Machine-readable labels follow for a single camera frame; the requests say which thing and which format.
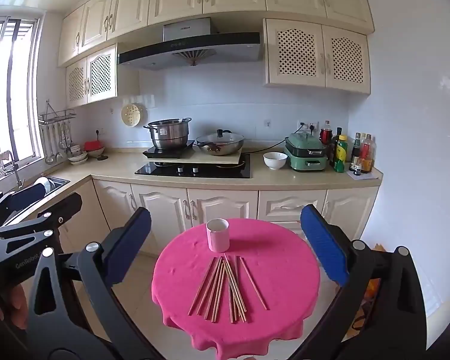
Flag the person left hand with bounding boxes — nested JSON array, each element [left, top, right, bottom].
[[0, 284, 28, 330]]

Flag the orange snack bag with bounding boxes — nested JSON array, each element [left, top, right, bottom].
[[350, 278, 380, 332]]

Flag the lower cabinets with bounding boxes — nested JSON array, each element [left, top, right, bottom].
[[59, 180, 379, 256]]

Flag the cabinets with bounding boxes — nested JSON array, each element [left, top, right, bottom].
[[59, 180, 379, 256], [58, 0, 375, 107]]

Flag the steel sink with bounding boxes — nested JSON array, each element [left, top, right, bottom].
[[6, 176, 70, 219]]

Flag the stacked bowls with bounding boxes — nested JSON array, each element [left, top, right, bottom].
[[68, 145, 88, 164]]

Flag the steel faucet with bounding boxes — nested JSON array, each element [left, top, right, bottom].
[[0, 150, 23, 189]]

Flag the red box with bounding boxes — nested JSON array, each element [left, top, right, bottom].
[[83, 140, 103, 152]]

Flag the black induction cooker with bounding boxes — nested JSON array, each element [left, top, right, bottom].
[[143, 140, 194, 158]]

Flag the cream round strainer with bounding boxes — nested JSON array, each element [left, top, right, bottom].
[[121, 103, 144, 128]]

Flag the steel stock pot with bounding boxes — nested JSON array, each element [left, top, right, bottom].
[[144, 118, 192, 150]]

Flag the pink round tablecloth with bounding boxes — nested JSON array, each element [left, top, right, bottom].
[[152, 219, 320, 359]]

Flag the soy sauce bottle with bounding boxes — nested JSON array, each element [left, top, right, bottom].
[[349, 133, 362, 176]]

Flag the pink cup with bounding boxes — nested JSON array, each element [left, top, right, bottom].
[[206, 219, 230, 253]]

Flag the green yellow oil bottle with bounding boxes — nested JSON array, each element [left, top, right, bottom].
[[334, 134, 348, 173]]

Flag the window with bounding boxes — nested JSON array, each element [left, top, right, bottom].
[[0, 16, 40, 178]]

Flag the steel wok with lid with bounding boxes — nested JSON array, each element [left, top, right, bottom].
[[195, 129, 245, 156]]

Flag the dark glass bottle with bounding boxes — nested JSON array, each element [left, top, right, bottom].
[[329, 127, 342, 167]]

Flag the black gas hob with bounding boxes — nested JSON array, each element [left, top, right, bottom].
[[135, 154, 251, 179]]

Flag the green electric grill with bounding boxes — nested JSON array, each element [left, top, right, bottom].
[[284, 133, 327, 172]]

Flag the white ceramic bowl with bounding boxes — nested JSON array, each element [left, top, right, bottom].
[[263, 152, 288, 170]]

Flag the range hood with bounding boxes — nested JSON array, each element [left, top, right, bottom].
[[118, 18, 262, 71]]

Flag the upper cabinets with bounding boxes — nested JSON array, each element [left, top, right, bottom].
[[58, 0, 375, 107]]

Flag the wall utensil rack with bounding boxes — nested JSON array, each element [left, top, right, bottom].
[[38, 99, 76, 166]]

